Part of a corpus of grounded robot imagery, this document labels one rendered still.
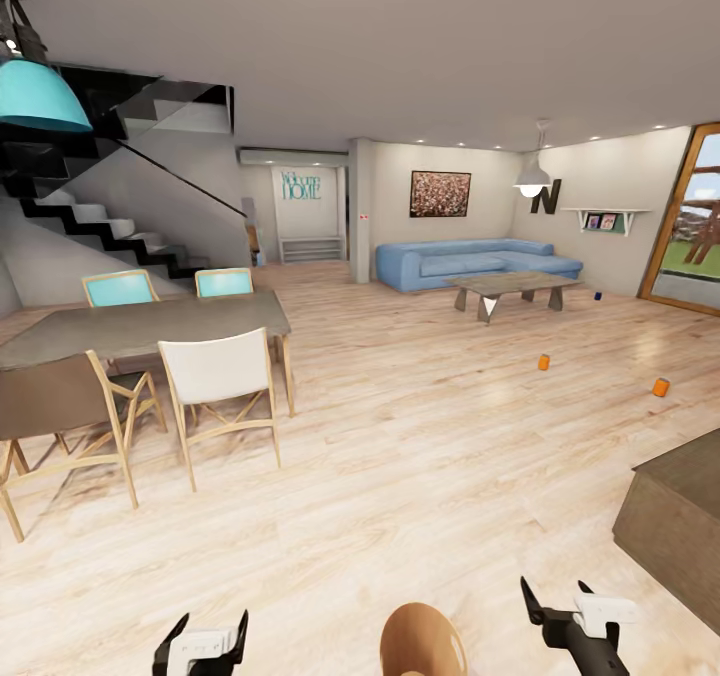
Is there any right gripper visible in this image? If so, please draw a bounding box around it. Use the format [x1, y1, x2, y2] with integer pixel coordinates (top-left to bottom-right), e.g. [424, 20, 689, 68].
[520, 576, 631, 676]

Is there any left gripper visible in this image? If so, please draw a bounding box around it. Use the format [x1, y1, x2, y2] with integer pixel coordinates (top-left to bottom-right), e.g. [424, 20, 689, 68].
[151, 609, 249, 676]

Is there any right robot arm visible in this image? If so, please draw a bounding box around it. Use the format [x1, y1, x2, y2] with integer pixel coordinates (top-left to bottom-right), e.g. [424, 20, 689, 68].
[520, 576, 639, 676]

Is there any trash can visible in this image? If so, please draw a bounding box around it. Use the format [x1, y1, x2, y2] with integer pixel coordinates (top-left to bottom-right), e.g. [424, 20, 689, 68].
[379, 602, 469, 676]

